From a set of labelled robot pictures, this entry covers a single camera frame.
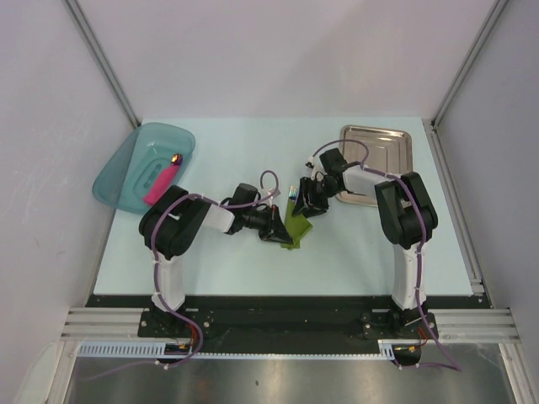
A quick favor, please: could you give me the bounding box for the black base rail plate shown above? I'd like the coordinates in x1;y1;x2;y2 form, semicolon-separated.
85;295;492;365

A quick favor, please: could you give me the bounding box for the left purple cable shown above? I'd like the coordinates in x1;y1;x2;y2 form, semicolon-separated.
82;169;282;381

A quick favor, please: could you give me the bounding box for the steel metal tray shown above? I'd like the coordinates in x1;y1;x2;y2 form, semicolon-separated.
336;124;414;207

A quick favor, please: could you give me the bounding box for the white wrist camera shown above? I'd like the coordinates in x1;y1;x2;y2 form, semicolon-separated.
261;189;280;205
306;156;324;179

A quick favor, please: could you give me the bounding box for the green paper napkin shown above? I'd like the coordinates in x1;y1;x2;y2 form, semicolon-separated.
280;199;312;250

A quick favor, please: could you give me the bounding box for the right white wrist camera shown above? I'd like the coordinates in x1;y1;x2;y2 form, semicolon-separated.
306;156;324;179

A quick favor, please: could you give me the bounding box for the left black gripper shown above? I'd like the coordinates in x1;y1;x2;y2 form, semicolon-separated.
242;205;292;245

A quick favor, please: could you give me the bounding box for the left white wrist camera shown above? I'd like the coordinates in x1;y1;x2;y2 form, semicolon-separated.
261;189;280;205

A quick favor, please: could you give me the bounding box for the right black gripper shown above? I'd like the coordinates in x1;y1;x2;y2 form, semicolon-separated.
293;177;342;220

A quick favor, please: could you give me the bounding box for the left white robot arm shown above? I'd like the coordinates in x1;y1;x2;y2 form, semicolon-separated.
139;183;293;337

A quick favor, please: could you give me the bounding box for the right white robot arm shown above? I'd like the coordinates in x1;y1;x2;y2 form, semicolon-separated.
292;148;439;338

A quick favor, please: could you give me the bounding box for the white cable duct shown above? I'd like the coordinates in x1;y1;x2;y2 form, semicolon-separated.
77;338;422;361

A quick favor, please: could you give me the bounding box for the teal plastic bin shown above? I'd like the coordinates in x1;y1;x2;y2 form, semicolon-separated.
92;123;195;215

